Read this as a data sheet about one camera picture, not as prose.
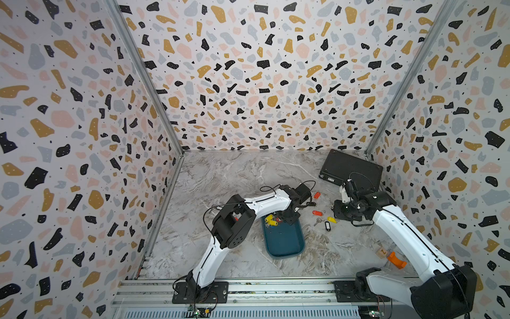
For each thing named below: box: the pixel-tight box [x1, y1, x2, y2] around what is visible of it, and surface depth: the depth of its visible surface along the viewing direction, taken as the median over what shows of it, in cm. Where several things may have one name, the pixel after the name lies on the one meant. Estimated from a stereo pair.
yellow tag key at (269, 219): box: [264, 213, 279, 226], surface depth 94 cm
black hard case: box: [318, 148, 384, 191], surface depth 112 cm
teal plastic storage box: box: [261, 216, 306, 259], surface depth 86 cm
